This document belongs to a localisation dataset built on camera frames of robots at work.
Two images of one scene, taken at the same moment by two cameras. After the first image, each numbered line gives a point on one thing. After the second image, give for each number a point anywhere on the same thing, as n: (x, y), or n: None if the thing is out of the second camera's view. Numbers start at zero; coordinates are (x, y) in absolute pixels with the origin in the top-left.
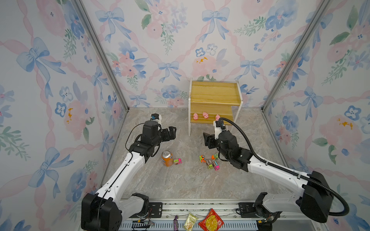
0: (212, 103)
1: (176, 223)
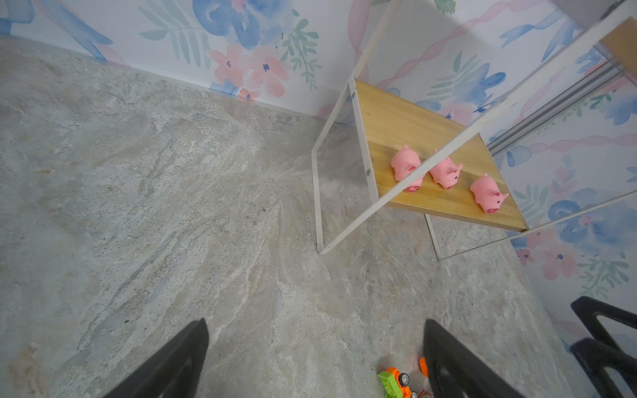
0: (421, 160)
1: None
